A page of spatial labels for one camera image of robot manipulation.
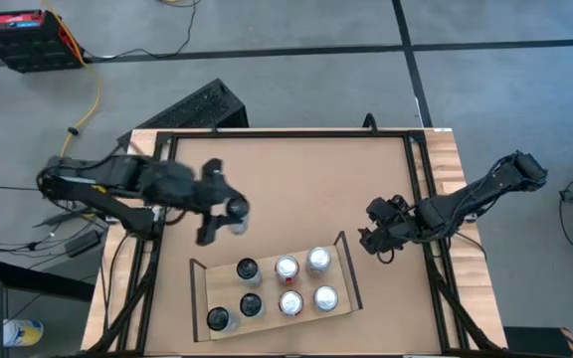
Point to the red and black toolbox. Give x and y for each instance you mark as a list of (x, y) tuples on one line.
[(28, 40)]

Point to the black clip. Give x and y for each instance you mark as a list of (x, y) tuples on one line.
[(370, 123)]

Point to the black power adapter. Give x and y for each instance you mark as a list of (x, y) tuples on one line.
[(82, 243)]

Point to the tan table mat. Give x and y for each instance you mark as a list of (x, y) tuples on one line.
[(306, 189)]

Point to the black floor beam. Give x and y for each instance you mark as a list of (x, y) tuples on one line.
[(28, 278)]

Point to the long black power brick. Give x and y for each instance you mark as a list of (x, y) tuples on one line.
[(62, 218)]

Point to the slim white beverage can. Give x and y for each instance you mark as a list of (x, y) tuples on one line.
[(237, 209), (250, 304), (247, 268), (217, 318)]

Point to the black perforated computer case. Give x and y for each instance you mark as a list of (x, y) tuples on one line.
[(192, 112)]

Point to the red Coke can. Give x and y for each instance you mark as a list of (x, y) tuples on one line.
[(291, 303), (286, 268)]

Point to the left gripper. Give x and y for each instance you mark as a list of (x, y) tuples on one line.
[(209, 196)]

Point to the black box with striped corner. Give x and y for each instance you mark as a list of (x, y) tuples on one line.
[(535, 343)]

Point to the white and yellow can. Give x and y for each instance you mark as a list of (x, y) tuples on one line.
[(22, 332)]

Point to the silver Diet Coke can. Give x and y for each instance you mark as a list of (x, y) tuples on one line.
[(319, 258), (325, 298)]

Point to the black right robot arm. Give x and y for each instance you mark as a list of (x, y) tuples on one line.
[(465, 201)]

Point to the yellow plug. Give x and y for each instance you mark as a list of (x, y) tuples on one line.
[(100, 189)]

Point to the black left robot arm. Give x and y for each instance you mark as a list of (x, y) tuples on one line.
[(117, 171)]

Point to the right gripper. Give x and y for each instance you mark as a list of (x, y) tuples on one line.
[(396, 224)]

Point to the black metal table frame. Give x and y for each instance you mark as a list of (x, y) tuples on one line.
[(291, 134)]

